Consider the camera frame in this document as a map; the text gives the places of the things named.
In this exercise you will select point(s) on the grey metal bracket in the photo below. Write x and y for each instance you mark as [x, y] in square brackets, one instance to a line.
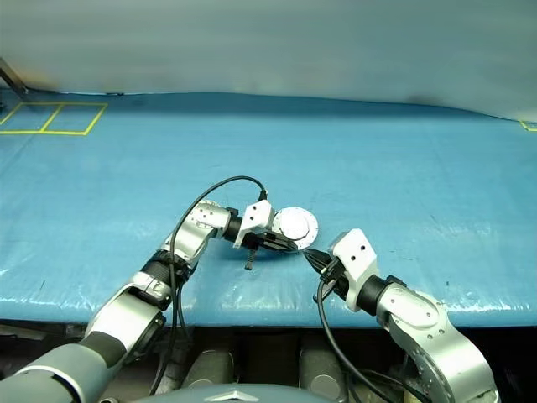
[12, 77]

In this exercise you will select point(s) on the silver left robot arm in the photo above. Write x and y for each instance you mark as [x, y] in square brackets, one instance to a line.
[189, 239]

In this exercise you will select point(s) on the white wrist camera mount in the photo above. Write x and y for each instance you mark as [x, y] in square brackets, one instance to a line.
[258, 216]
[356, 252]

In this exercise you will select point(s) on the silver motor housing copper windings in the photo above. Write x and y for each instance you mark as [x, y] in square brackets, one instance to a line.
[309, 243]

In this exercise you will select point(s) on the yellow tape double square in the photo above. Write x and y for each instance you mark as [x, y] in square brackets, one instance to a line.
[25, 132]

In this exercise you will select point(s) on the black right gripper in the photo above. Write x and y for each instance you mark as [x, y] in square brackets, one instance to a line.
[335, 279]

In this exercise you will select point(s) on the yellow tape corner mark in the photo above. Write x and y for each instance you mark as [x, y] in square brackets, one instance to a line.
[532, 129]

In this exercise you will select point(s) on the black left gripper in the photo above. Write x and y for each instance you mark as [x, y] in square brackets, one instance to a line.
[253, 241]

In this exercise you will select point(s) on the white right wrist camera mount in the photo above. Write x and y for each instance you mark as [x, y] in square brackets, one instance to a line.
[356, 252]

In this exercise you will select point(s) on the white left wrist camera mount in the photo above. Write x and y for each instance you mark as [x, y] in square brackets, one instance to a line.
[258, 216]

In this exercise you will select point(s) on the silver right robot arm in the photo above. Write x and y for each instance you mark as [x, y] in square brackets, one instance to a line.
[419, 310]

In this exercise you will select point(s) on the grey rounded shape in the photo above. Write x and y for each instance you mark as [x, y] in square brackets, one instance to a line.
[210, 369]
[323, 369]

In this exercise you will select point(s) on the blue table cover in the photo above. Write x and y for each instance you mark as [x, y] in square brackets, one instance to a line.
[168, 159]

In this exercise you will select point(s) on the grey robot torso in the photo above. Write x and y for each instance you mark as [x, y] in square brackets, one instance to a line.
[235, 396]

